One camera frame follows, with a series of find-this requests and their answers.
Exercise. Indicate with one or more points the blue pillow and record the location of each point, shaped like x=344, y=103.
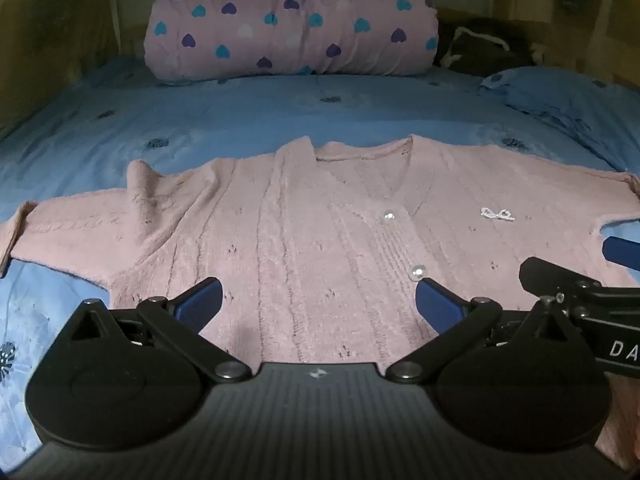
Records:
x=565, y=100

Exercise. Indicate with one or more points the pink heart-print rolled quilt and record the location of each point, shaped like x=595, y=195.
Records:
x=290, y=25

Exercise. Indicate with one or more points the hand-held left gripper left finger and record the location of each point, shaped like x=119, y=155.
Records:
x=201, y=305

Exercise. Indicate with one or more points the blue floral bed sheet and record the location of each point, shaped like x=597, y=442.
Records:
x=200, y=110

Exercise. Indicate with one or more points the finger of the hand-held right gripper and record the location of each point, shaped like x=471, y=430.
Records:
x=622, y=251
x=555, y=277

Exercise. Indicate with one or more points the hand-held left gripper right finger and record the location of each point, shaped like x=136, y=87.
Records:
x=439, y=305

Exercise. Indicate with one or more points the pink knitted cardigan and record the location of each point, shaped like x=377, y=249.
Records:
x=310, y=240

